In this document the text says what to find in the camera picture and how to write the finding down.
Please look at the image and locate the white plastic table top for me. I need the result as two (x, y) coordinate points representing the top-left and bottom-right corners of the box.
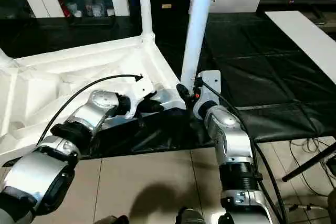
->
(0, 36), (191, 168)

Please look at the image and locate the black mat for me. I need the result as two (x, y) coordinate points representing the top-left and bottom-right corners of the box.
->
(0, 11), (336, 161)

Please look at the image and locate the dark right robot leg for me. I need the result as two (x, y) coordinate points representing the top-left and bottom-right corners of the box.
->
(177, 207), (207, 224)

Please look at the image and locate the dark robot leg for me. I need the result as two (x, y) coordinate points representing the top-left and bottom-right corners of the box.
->
(177, 207), (207, 224)
(96, 215), (130, 224)

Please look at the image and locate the dark left robot leg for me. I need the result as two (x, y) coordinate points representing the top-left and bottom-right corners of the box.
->
(96, 215), (130, 224)

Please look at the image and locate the white flat panel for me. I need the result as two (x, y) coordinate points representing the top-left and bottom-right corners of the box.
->
(264, 10), (336, 85)

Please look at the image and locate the black metal stand pole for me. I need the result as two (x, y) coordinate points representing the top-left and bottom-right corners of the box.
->
(282, 142), (336, 183)

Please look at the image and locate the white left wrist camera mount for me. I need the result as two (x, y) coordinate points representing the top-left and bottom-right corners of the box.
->
(125, 77), (158, 119)

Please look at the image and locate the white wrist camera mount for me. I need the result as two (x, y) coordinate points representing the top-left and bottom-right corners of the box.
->
(193, 69), (222, 120)
(125, 77), (158, 119)

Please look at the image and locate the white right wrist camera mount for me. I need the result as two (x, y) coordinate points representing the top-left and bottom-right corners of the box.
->
(193, 69), (222, 120)

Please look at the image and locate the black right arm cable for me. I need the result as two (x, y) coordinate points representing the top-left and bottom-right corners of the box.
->
(199, 78), (288, 224)

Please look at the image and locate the chrome frame mesh chair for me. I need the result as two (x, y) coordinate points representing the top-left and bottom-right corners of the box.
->
(288, 187), (336, 224)

